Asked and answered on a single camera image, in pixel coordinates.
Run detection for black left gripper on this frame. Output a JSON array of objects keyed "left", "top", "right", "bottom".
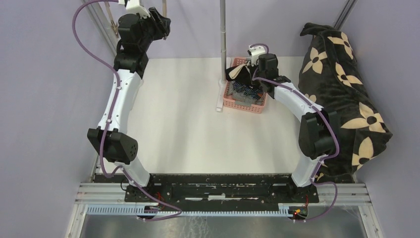
[{"left": 137, "top": 7, "right": 171, "bottom": 52}]

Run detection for black underwear beige waistband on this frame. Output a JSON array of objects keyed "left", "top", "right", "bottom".
[{"left": 225, "top": 63, "right": 258, "bottom": 86}]

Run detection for beige clip hanger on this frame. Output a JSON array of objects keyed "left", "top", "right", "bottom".
[
  {"left": 161, "top": 0, "right": 167, "bottom": 17},
  {"left": 106, "top": 8, "right": 119, "bottom": 38}
]

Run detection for grey striped underwear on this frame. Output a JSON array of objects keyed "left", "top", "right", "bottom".
[{"left": 227, "top": 84, "right": 264, "bottom": 106}]

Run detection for navy striped underwear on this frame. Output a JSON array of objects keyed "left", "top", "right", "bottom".
[{"left": 232, "top": 81, "right": 263, "bottom": 100}]

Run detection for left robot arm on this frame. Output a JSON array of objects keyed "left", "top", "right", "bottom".
[{"left": 87, "top": 7, "right": 171, "bottom": 202}]

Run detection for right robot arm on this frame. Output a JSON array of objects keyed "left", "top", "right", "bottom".
[{"left": 251, "top": 53, "right": 340, "bottom": 202}]

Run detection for pink plastic basket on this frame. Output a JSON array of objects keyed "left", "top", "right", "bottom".
[{"left": 223, "top": 58, "right": 266, "bottom": 114}]

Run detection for white clothes rack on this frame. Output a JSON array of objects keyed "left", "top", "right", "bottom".
[{"left": 215, "top": 0, "right": 227, "bottom": 113}]

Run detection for black floral blanket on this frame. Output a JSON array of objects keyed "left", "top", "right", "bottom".
[{"left": 298, "top": 23, "right": 392, "bottom": 182}]

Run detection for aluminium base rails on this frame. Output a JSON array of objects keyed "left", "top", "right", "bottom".
[{"left": 65, "top": 183, "right": 383, "bottom": 238}]

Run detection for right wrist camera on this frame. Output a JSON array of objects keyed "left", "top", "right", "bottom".
[{"left": 248, "top": 43, "right": 269, "bottom": 60}]

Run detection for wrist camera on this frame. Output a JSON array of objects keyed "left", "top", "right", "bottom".
[
  {"left": 118, "top": 0, "right": 151, "bottom": 18},
  {"left": 248, "top": 43, "right": 269, "bottom": 60}
]

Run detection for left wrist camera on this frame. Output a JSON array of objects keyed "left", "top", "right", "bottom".
[{"left": 118, "top": 0, "right": 151, "bottom": 18}]

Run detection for aluminium frame profile right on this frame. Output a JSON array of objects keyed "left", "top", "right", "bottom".
[{"left": 333, "top": 0, "right": 358, "bottom": 30}]

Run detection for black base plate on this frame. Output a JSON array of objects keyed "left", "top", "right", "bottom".
[{"left": 93, "top": 173, "right": 355, "bottom": 213}]

